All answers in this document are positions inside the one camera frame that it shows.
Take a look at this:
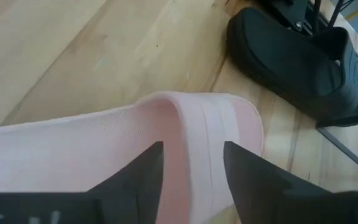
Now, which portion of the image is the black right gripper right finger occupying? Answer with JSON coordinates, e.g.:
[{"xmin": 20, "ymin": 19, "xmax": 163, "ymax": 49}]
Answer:
[{"xmin": 223, "ymin": 141, "xmax": 292, "ymax": 224}]

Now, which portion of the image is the black rubber slide sandal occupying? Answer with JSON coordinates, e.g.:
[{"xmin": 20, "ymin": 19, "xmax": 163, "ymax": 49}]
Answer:
[{"xmin": 227, "ymin": 6, "xmax": 358, "ymax": 121}]

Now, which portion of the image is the wooden shelf with black frame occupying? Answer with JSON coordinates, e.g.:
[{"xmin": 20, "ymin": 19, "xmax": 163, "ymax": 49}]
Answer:
[{"xmin": 315, "ymin": 113, "xmax": 358, "ymax": 182}]

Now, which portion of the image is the pink rubber slide sandal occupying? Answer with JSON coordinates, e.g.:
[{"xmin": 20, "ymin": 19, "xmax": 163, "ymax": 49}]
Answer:
[{"xmin": 0, "ymin": 91, "xmax": 265, "ymax": 224}]

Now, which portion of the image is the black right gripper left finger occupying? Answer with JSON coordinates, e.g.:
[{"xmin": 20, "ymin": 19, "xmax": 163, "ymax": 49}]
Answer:
[{"xmin": 85, "ymin": 141, "xmax": 165, "ymax": 224}]

